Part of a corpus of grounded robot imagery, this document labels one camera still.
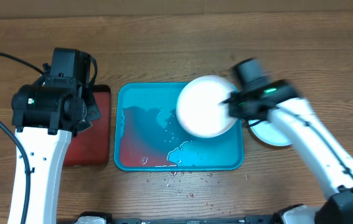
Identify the white plate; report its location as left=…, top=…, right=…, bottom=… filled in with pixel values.
left=176, top=75, right=237, bottom=138

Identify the red and black tray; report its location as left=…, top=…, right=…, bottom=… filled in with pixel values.
left=64, top=85, right=111, bottom=167

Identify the light blue rimmed plate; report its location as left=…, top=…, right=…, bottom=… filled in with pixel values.
left=248, top=120, right=291, bottom=147

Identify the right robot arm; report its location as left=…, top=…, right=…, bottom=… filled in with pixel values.
left=224, top=58, right=353, bottom=224

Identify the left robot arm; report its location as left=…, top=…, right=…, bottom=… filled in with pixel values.
left=8, top=48, right=101, bottom=223

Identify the teal plastic tray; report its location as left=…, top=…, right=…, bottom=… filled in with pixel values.
left=114, top=82, right=244, bottom=172

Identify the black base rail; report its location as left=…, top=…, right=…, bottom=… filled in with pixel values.
left=57, top=212, right=283, bottom=224

